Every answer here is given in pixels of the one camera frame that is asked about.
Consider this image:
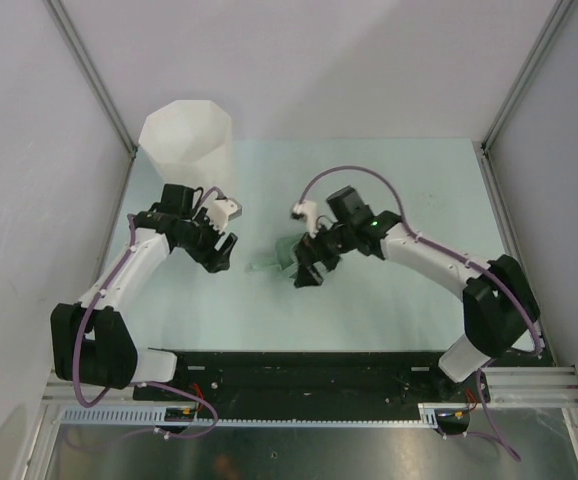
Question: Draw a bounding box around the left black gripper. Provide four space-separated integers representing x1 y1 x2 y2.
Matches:
176 207 237 273

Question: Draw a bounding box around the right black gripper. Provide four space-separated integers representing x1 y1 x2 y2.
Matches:
294 216 357 287

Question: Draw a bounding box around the green plastic dustpan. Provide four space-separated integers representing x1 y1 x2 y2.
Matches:
248 234 302 276

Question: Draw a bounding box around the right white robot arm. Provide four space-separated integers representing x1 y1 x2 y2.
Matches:
291 186 540 401

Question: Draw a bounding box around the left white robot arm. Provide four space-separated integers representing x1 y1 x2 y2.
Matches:
50 184 242 400

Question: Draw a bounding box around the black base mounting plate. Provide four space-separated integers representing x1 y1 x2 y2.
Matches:
71 351 553 424

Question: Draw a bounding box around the white faceted waste bin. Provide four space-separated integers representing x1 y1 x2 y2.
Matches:
138 100 235 196

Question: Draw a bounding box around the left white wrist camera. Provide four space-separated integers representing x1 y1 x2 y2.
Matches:
206 198 242 233

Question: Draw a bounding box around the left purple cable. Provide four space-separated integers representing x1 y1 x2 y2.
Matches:
73 187 223 441

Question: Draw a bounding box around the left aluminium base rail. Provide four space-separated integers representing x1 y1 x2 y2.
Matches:
42 369 134 405

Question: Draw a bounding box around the grey slotted cable duct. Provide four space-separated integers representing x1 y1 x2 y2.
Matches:
60 404 471 435

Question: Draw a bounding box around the right aluminium side rail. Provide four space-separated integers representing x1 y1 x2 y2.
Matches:
473 141 578 409

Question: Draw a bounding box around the left aluminium frame post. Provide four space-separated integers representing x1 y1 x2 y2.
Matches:
42 0 137 156

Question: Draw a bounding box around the aluminium frame post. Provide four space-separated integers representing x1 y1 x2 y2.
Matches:
42 0 137 156
480 0 578 153

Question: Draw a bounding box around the right aluminium frame post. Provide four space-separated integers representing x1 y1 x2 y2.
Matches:
480 0 578 153

